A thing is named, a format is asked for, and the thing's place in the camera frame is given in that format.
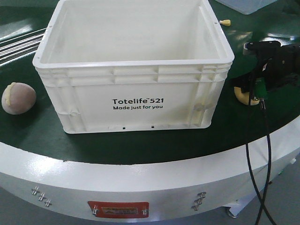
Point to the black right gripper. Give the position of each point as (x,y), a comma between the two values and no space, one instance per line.
(277,64)

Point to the white plastic Totelife crate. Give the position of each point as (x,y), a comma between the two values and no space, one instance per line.
(133,65)

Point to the pink plush ball toy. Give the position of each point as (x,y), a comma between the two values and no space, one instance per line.
(18,98)

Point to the green circuit board right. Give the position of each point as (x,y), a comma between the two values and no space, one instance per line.
(260,88)

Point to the small yellow toy piece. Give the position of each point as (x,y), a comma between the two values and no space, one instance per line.
(226,22)

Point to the clear plastic bin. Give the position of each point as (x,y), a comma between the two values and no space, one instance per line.
(246,7)

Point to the white outer conveyor rim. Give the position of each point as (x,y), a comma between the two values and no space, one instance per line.
(178,172)

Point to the red warning label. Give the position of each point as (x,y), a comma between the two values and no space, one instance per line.
(119,209)

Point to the chrome guide rails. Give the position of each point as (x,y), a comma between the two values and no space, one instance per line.
(14,48)

